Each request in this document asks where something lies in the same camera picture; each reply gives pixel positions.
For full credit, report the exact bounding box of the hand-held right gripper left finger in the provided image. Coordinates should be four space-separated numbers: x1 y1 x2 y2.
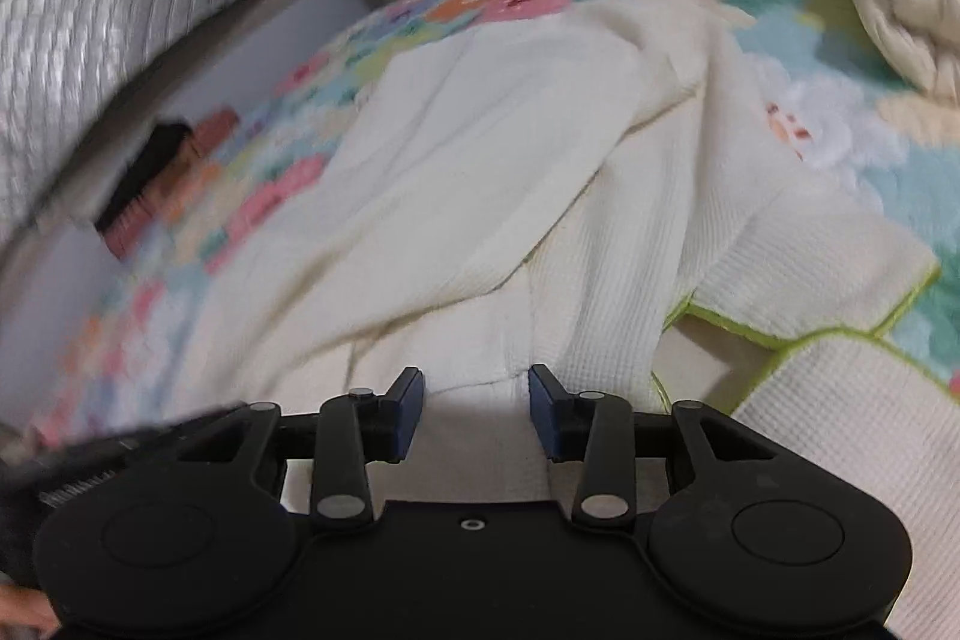
176 366 427 530

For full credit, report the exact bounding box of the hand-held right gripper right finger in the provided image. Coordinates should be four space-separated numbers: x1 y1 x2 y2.
528 364 781 530

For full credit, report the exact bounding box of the cream waffle garment green trim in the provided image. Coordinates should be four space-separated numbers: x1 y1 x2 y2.
169 0 960 640

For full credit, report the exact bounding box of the black cloth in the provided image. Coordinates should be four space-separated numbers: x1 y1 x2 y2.
94 119 194 230

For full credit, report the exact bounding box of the salmon suitcase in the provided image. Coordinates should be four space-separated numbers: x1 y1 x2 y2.
97 107 242 260

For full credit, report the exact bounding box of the floral quilt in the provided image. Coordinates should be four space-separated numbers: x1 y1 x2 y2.
0 0 960 461

